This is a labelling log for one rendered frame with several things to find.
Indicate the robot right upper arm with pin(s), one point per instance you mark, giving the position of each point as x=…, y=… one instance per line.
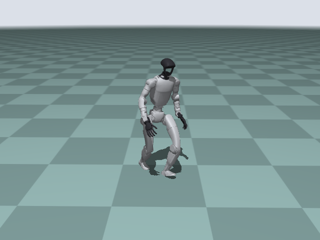
x=149, y=84

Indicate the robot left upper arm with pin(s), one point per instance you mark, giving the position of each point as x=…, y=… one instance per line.
x=175, y=90

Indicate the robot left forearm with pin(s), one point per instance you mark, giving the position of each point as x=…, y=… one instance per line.
x=177, y=106

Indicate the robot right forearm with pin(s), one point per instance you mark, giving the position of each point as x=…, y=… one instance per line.
x=143, y=109

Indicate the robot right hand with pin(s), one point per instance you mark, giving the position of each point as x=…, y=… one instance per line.
x=149, y=127

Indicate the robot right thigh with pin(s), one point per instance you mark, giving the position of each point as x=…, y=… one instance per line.
x=148, y=140

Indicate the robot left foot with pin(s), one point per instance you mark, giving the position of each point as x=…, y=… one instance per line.
x=168, y=173

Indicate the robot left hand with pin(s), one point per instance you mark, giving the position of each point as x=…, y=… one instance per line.
x=182, y=119

